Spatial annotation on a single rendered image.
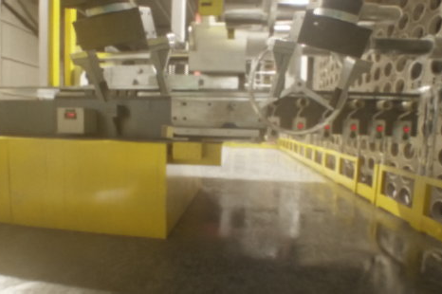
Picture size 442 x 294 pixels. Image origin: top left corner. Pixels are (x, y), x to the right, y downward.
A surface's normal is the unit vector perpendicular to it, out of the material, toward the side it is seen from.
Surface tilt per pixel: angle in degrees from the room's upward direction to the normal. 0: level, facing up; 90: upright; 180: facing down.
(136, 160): 90
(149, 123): 90
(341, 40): 113
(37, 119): 90
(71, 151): 90
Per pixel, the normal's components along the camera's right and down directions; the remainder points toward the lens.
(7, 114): -0.09, 0.08
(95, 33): -0.12, 0.47
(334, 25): 0.09, 0.47
